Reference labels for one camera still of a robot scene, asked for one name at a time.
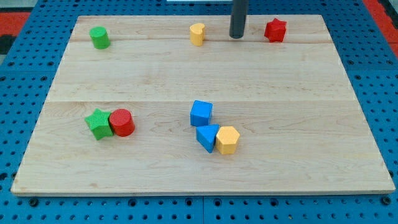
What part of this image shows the blue cube block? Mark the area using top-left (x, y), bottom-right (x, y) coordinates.
top-left (190, 100), bottom-right (213, 126)

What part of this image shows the blue triangular prism block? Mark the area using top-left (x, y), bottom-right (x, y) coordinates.
top-left (196, 124), bottom-right (220, 153)

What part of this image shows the yellow hexagonal prism block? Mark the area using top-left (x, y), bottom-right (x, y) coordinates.
top-left (215, 126), bottom-right (240, 155)

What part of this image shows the light wooden board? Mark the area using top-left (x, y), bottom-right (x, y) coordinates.
top-left (11, 15), bottom-right (395, 197)

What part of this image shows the red cylinder block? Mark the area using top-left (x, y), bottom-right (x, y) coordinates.
top-left (109, 108), bottom-right (135, 137)

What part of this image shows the yellow heart block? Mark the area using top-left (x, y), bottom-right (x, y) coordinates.
top-left (189, 23), bottom-right (205, 46)

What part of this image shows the green star block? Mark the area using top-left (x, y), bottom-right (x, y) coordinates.
top-left (85, 108), bottom-right (114, 140)

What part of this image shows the red star block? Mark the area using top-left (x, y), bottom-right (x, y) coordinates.
top-left (264, 18), bottom-right (287, 42)

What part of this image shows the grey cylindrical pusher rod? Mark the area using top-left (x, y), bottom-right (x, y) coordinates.
top-left (229, 0), bottom-right (249, 39)

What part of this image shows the green cylinder block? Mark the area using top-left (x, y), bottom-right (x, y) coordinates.
top-left (89, 26), bottom-right (111, 49)

